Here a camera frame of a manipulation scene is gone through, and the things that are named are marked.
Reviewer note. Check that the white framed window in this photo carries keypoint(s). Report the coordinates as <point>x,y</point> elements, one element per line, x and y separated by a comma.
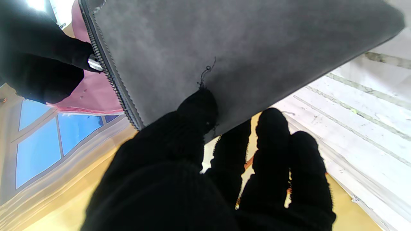
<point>38,150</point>

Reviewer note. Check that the pink paper document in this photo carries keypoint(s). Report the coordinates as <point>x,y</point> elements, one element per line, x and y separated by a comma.
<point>96,93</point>

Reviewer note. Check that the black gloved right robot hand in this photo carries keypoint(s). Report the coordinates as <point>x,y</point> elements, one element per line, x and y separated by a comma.
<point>35,61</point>

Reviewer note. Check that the grey felt zip pouch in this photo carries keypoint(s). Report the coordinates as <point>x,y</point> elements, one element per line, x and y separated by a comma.
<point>240,45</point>

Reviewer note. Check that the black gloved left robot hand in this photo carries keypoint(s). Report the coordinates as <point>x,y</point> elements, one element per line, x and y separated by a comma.
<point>160,186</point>

